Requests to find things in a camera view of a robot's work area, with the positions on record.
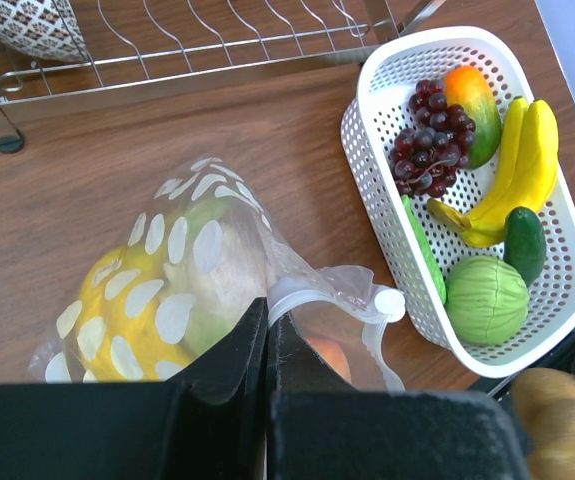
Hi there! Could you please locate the dark purple grape bunch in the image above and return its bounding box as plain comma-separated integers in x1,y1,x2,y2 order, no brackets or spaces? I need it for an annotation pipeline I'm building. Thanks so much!
389,79,476,198

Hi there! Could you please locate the toy cauliflower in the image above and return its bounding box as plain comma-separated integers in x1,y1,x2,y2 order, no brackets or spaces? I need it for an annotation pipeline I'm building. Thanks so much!
155,200,267,356

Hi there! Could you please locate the toy mango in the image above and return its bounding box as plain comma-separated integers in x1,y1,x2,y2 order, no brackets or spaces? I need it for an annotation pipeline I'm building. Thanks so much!
443,66,502,169

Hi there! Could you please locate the light green bumpy gourd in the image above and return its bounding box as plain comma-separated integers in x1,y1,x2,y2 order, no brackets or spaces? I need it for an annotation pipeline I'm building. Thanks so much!
401,195,447,304

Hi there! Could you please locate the yellow banana bunch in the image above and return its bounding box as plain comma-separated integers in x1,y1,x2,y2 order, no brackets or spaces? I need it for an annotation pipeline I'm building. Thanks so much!
74,246,191,381

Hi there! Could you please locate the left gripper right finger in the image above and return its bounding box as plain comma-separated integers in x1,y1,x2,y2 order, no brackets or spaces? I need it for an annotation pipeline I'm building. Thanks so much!
266,315,529,479

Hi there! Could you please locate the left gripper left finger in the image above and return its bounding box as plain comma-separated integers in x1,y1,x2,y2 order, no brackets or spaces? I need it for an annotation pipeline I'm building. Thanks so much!
0,298,268,479

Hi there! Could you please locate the clear zip top bag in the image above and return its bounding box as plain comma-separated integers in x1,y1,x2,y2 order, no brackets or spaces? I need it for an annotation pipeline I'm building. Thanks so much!
29,157,406,391

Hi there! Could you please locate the brown longan cluster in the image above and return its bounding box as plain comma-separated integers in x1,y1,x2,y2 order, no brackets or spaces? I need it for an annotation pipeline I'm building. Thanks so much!
511,368,575,479

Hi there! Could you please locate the yellow banana pair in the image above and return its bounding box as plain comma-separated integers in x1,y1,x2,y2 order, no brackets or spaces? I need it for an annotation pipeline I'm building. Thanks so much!
426,98,559,248

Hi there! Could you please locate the green cabbage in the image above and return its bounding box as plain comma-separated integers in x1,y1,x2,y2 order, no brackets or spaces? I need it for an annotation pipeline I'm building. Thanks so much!
445,255,530,346

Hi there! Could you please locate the toy peach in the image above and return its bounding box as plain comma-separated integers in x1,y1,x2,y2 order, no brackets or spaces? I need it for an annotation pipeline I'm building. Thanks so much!
305,337,351,383

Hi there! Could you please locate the steel dish rack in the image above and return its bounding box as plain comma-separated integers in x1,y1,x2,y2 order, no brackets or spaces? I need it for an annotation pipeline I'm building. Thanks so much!
0,1,439,153

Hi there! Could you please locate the dark green cucumber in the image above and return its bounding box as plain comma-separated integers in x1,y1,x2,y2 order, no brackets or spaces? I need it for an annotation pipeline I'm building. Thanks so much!
503,206,547,286

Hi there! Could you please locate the brown patterned bowl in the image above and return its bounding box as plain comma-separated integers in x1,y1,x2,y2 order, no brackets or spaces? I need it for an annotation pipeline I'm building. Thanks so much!
0,0,87,63

